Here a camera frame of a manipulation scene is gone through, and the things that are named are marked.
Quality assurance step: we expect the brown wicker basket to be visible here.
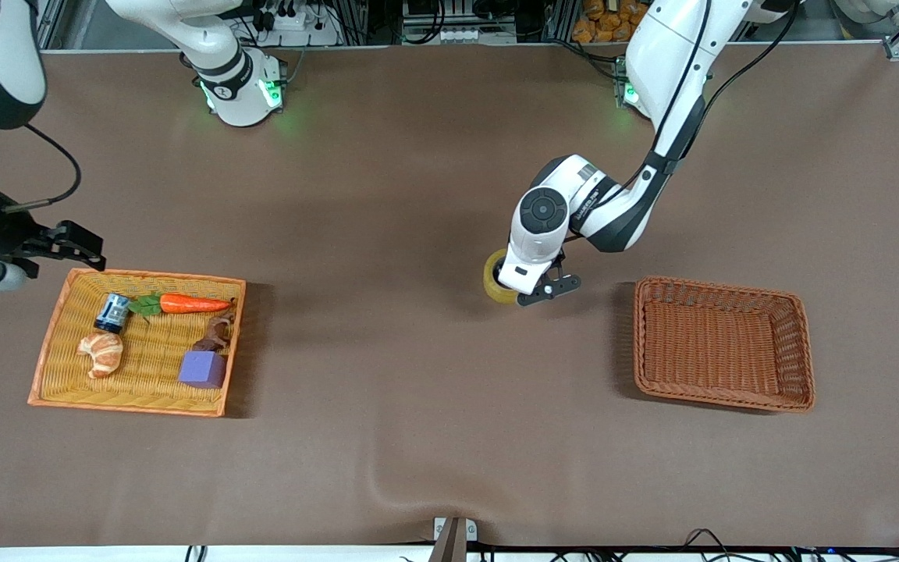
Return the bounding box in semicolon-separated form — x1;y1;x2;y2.
633;276;816;413

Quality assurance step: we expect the yellow woven tray orange rim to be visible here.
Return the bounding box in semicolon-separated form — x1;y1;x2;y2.
27;268;247;418

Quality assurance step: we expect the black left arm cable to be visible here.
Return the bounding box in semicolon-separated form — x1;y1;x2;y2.
567;0;801;243

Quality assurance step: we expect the brown toy animal figure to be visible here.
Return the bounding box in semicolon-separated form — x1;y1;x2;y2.
192;312;235;354

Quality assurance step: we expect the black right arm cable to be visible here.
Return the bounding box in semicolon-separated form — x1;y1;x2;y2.
3;123;82;213

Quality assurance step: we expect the grey camera stand post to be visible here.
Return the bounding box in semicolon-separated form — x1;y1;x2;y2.
428;518;467;562

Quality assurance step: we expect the long white power strip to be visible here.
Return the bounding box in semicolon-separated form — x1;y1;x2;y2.
403;27;517;44

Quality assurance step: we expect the white power strip with plugs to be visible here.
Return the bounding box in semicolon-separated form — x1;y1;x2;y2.
262;8;341;46

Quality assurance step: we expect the yellow tape roll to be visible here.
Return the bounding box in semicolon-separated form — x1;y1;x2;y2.
483;248;521;305

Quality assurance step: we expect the pile of orange toy breads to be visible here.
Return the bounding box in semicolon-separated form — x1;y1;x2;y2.
572;0;649;44

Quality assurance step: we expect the small blue can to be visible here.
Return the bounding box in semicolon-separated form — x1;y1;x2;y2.
94;293;131;335

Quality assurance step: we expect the grey metal table bracket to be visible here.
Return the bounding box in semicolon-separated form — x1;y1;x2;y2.
433;517;478;542

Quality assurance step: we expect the orange toy carrot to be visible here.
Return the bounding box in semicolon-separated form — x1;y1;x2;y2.
128;292;233;318

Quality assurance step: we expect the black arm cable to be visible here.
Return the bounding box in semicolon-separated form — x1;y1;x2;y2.
3;123;82;213
567;0;801;243

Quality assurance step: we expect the purple foam block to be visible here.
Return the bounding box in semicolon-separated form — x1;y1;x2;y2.
178;350;228;390

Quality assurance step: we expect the toy croissant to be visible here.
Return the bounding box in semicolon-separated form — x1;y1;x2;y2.
77;330;124;380

